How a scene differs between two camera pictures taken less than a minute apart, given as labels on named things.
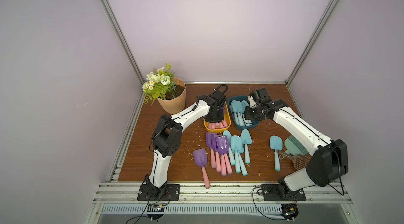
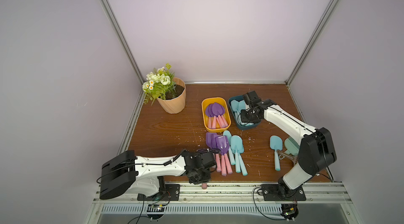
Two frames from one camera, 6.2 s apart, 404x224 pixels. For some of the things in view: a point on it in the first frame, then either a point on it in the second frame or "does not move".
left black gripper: [220, 118] to [208, 177]
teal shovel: [276, 144] does not move
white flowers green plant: [160, 83] does not move
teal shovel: [236, 107] does not move
